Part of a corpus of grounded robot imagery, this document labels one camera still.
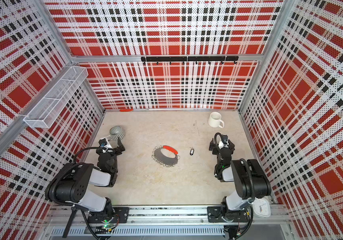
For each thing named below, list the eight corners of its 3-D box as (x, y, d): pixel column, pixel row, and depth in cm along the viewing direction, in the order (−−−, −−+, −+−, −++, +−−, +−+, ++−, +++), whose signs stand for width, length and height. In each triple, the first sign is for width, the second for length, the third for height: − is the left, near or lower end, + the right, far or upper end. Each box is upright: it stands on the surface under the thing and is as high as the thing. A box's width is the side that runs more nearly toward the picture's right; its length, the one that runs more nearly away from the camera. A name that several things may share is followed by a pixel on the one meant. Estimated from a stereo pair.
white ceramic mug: (209, 129, 111) (211, 121, 104) (207, 119, 117) (209, 111, 111) (222, 129, 111) (224, 121, 104) (219, 119, 117) (222, 111, 111)
